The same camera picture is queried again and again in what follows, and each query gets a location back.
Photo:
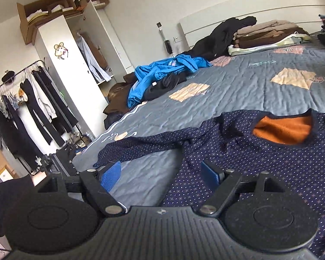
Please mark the low wooden cabinet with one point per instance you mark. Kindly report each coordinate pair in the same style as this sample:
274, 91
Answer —
0, 168

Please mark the black hat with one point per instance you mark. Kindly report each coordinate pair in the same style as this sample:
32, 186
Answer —
8, 76

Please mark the large open cardboard box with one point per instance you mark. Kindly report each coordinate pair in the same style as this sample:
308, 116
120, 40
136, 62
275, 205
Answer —
25, 29

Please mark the black clothes rack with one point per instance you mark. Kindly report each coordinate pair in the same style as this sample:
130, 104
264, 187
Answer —
16, 76

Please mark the mouse sticker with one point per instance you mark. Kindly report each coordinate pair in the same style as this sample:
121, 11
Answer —
61, 51

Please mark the brown hanging coat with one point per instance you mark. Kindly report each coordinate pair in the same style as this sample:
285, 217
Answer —
96, 50

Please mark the brown jacket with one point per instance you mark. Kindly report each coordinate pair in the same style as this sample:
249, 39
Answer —
116, 100

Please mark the white headboard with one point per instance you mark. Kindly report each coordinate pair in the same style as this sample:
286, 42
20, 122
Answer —
205, 24

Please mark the blue jacket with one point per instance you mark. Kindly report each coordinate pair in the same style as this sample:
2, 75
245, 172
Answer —
151, 75

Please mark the black crumpled garment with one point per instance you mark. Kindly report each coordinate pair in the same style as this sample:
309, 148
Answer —
165, 82

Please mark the navy dotted top orange lining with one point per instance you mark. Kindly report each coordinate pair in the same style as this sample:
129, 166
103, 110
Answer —
233, 154

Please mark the white wardrobe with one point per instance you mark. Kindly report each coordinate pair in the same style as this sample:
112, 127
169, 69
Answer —
65, 86

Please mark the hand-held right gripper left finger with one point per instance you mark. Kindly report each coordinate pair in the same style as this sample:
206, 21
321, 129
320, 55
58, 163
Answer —
111, 176

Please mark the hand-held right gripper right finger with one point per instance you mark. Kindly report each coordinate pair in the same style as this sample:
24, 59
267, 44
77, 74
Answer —
212, 173

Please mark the black coat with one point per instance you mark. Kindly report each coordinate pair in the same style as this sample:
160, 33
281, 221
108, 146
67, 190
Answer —
222, 32

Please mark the light blue hanging shirt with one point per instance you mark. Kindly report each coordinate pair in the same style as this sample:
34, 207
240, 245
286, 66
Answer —
93, 65

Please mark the black hairbrush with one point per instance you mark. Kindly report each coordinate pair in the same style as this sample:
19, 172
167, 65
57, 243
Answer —
168, 46

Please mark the stack of folded brown clothes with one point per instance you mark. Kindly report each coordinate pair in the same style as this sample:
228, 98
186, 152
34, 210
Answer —
268, 35

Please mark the wall hook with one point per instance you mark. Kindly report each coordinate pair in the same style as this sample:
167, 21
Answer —
159, 25

